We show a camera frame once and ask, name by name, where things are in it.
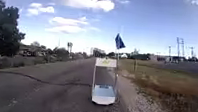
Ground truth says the grey asphalt road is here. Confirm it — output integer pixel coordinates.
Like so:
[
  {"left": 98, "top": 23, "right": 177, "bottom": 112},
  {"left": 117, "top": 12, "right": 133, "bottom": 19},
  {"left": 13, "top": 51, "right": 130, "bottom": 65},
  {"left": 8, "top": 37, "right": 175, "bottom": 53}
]
[{"left": 0, "top": 50, "right": 142, "bottom": 112}]

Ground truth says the grass verge with bushes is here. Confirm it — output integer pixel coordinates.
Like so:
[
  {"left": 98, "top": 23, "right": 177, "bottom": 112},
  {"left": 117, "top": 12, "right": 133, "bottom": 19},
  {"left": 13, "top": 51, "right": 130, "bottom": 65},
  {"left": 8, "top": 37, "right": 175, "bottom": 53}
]
[{"left": 0, "top": 40, "right": 90, "bottom": 79}]

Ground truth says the thin short post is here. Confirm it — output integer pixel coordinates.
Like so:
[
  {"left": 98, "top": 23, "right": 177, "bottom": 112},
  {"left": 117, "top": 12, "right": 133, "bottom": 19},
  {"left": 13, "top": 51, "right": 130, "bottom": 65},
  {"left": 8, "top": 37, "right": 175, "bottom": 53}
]
[{"left": 133, "top": 57, "right": 138, "bottom": 74}]

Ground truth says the utility pole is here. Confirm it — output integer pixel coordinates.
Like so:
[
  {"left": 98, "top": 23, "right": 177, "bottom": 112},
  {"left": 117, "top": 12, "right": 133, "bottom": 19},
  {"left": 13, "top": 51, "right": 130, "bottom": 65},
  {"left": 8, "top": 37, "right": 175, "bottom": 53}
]
[
  {"left": 167, "top": 45, "right": 173, "bottom": 58},
  {"left": 188, "top": 45, "right": 196, "bottom": 60}
]

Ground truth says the row of low buildings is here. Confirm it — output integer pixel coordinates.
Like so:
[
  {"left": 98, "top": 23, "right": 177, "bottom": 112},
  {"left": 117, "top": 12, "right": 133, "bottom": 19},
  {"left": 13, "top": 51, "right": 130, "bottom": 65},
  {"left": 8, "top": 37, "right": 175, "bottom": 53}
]
[{"left": 119, "top": 50, "right": 198, "bottom": 65}]

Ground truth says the large dark tree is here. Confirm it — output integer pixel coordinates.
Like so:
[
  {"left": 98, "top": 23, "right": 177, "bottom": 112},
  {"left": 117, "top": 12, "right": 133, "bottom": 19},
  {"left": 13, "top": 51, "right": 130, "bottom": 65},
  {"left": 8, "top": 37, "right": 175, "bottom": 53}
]
[{"left": 0, "top": 0, "right": 29, "bottom": 60}]

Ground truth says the dry grass field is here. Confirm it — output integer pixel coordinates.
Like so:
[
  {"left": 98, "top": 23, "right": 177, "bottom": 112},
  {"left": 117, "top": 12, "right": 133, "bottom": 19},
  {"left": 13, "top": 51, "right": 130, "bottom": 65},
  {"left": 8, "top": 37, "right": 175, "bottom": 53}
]
[{"left": 114, "top": 57, "right": 198, "bottom": 112}]

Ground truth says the pale building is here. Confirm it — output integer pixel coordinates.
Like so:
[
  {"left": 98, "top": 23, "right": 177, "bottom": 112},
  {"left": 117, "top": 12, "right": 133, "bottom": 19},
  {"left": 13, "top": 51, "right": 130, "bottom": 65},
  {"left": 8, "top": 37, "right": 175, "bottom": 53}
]
[{"left": 89, "top": 46, "right": 108, "bottom": 58}]

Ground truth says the tall power pylon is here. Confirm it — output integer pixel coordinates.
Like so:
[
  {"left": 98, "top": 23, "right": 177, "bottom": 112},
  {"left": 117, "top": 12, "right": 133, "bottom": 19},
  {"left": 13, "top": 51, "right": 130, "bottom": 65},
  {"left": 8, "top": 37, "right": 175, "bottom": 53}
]
[{"left": 174, "top": 36, "right": 187, "bottom": 59}]

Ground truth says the grey paved lot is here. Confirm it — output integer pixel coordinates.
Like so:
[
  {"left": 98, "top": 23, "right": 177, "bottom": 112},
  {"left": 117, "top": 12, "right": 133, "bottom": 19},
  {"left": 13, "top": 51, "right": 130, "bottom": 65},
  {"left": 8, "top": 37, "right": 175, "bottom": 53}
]
[{"left": 159, "top": 59, "right": 198, "bottom": 75}]

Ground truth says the small white robot with flag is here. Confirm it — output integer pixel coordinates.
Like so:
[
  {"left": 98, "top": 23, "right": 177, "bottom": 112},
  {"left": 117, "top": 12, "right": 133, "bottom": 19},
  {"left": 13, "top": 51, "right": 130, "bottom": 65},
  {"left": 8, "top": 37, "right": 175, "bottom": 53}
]
[{"left": 90, "top": 31, "right": 128, "bottom": 108}]

